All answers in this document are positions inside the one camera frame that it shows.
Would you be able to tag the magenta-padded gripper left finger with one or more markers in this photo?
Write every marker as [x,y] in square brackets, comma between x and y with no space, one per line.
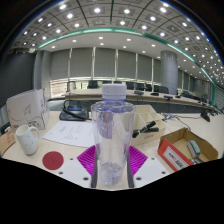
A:
[87,159]

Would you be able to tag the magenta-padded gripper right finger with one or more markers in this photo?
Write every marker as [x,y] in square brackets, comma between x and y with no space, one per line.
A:
[137,160]

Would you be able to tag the clear plastic water bottle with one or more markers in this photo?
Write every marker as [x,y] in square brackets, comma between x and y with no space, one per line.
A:
[113,133]

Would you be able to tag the white printed paper sheet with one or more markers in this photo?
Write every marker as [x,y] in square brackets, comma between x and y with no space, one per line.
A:
[70,133]

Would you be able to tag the flat round red coaster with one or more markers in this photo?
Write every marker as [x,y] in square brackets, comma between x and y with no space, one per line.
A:
[53,160]

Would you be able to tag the red-sided open cardboard box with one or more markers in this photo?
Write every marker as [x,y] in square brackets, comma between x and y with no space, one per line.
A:
[171,156]

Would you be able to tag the white cardboard organizer box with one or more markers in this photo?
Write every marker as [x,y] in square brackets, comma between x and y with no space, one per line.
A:
[146,115]

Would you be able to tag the black desk phone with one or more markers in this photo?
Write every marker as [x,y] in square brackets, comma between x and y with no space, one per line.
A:
[74,111]

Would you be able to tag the white ceramic mug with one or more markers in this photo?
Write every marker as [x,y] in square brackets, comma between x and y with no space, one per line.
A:
[28,140]

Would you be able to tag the long curved conference desk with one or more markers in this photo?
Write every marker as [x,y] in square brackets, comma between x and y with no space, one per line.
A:
[83,93]

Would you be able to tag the row of black office chairs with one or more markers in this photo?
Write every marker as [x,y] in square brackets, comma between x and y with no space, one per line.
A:
[140,86]

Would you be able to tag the white copy paper carton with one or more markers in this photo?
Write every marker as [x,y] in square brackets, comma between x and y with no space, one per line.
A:
[26,111]

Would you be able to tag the recessed ceiling lights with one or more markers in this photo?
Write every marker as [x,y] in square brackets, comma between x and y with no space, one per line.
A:
[97,10]

